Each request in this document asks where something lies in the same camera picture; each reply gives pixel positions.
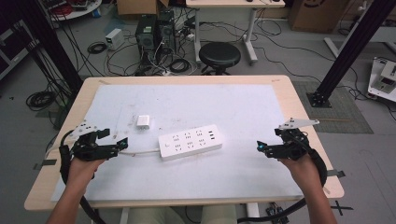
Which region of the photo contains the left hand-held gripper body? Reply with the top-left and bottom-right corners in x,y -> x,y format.
68,120 -> 121,162

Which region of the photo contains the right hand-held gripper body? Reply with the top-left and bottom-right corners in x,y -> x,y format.
268,117 -> 320,161

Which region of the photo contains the white charger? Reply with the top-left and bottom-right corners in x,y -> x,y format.
135,114 -> 151,130

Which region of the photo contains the white power strip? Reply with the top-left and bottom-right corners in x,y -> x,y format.
157,124 -> 224,162

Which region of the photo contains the person's left hand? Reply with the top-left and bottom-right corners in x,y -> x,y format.
66,158 -> 106,189

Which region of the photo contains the person's right hand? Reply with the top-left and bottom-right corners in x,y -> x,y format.
278,153 -> 322,191

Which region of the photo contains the wooden table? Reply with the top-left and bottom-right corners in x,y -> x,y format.
23,74 -> 346,213

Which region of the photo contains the grey floor mat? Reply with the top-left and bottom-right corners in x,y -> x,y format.
291,80 -> 375,135

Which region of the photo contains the white power supply box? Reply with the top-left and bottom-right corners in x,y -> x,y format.
105,28 -> 126,51

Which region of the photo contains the black round stool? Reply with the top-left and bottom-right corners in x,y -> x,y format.
198,41 -> 242,76

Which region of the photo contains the black computer tower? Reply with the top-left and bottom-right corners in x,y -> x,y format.
156,9 -> 177,54
134,13 -> 159,67

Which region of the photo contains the white device board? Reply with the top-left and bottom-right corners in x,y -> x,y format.
367,57 -> 396,104

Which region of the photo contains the large cardboard box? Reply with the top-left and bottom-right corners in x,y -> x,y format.
287,0 -> 350,35

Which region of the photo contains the round white table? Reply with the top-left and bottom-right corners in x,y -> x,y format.
39,0 -> 104,22

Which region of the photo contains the white-legged desk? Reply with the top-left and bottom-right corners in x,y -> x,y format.
185,0 -> 286,65

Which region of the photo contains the white power strip cable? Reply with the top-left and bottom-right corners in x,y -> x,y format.
118,147 -> 162,157

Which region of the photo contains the black sleeved gripper cable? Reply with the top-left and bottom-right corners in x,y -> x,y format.
237,148 -> 329,224
58,130 -> 107,224

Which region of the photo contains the coiled black cable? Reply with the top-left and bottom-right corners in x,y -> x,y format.
168,58 -> 192,75
25,90 -> 58,112
86,41 -> 108,55

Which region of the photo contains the black metal post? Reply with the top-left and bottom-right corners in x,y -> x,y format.
29,0 -> 84,96
305,0 -> 396,109

